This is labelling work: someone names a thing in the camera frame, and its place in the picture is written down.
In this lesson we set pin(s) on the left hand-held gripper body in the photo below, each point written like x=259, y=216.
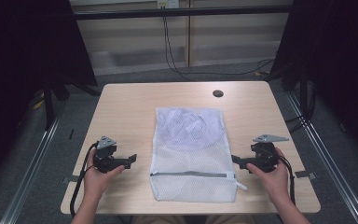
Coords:
x=105, y=155

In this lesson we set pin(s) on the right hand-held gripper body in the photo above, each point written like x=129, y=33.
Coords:
x=265, y=157

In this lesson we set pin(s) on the white mesh laundry bag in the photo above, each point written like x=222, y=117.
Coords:
x=192, y=163

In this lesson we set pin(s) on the person's right hand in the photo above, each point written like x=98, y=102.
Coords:
x=275, y=183

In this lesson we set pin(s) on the person's left hand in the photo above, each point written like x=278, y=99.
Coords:
x=96, y=183

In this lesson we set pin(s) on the grey tape strip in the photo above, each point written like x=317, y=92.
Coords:
x=304, y=174
x=71, y=179

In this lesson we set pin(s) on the pale garment inside bag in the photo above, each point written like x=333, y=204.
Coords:
x=183, y=127

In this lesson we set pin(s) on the black metal stand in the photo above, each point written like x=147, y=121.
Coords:
x=48, y=105

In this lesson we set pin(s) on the yellow strip on floor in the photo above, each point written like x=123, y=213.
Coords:
x=38, y=104

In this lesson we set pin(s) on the black curtain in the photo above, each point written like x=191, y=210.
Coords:
x=18, y=62
x=338, y=62

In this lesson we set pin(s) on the black horizontal bar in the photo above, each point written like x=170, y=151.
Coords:
x=136, y=13

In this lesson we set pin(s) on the metal floor rail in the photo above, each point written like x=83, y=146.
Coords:
x=329, y=168
x=31, y=174

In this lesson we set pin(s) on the white wall outlet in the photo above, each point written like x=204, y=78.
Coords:
x=167, y=3

